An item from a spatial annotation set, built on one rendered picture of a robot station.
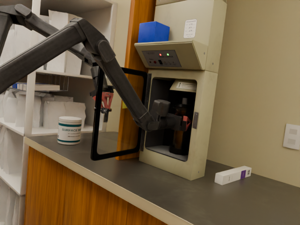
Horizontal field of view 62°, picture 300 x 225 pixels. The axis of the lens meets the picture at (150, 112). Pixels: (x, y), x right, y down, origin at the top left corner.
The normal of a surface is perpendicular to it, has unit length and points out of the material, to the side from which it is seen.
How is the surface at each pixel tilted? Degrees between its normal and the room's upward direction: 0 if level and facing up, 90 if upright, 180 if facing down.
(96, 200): 90
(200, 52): 90
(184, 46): 135
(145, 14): 90
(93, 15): 90
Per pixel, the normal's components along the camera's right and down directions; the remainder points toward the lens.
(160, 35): 0.73, 0.15
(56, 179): -0.68, 0.00
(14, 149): 0.91, 0.10
